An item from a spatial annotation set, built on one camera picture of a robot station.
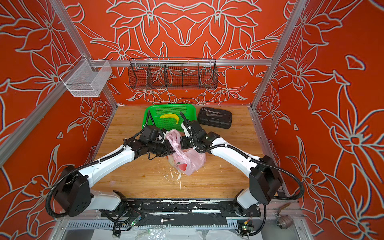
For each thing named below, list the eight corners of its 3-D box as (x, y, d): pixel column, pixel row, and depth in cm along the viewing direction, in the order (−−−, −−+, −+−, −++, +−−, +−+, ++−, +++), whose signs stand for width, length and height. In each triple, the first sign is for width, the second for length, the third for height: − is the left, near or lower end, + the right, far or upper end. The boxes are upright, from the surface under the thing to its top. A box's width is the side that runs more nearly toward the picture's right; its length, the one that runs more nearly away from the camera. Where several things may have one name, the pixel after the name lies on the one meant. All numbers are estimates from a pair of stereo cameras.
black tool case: (198, 128, 107) (198, 122, 102) (197, 113, 117) (197, 107, 111) (231, 128, 107) (233, 122, 101) (228, 113, 116) (229, 107, 111)
